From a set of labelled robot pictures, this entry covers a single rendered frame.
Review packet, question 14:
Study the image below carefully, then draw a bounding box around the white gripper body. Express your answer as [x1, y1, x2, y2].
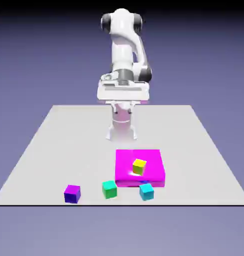
[96, 79, 151, 106]

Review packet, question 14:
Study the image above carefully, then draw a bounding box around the small yellow cube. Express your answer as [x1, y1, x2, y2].
[132, 158, 148, 177]

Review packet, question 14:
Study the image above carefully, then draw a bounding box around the small green cube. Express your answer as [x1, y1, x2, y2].
[102, 180, 118, 200]

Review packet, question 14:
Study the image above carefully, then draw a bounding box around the small cyan cube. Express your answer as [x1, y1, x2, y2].
[139, 183, 155, 202]

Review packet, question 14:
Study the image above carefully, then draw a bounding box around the small purple cube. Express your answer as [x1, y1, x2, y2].
[63, 184, 82, 205]

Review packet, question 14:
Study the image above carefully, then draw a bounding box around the large magenta box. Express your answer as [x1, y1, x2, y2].
[114, 148, 166, 188]

